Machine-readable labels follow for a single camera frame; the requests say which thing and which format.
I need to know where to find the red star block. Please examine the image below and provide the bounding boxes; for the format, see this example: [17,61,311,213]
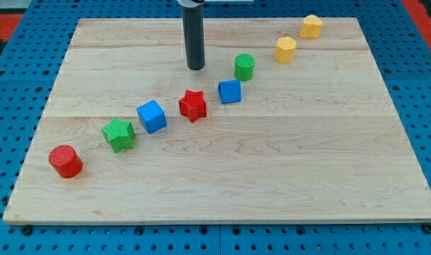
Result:
[178,90,207,123]

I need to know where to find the blue cube block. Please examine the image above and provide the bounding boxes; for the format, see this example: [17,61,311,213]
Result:
[137,100,167,134]
[218,79,242,104]

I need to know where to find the yellow hexagon block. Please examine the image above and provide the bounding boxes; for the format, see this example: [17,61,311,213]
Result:
[274,37,297,64]

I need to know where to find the yellow heart block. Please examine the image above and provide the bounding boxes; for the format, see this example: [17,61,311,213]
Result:
[299,15,323,39]

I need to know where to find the green star block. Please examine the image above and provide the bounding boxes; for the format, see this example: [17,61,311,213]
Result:
[101,118,135,153]

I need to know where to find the red cylinder block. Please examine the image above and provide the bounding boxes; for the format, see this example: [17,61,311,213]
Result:
[48,144,83,179]

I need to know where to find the black cylindrical pointer rod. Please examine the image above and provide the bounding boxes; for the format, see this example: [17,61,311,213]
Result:
[181,4,205,70]

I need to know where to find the blue cube block right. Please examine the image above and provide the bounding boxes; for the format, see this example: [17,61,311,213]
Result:
[218,79,242,104]

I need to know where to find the green cylinder block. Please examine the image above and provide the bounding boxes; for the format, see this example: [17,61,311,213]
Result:
[234,53,255,81]

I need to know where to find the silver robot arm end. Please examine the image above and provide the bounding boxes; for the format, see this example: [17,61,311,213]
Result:
[177,0,205,8]

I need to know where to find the light wooden board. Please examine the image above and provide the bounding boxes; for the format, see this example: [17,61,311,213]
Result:
[4,18,431,225]

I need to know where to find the blue cube block left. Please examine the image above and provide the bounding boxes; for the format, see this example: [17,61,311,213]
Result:
[137,100,167,134]

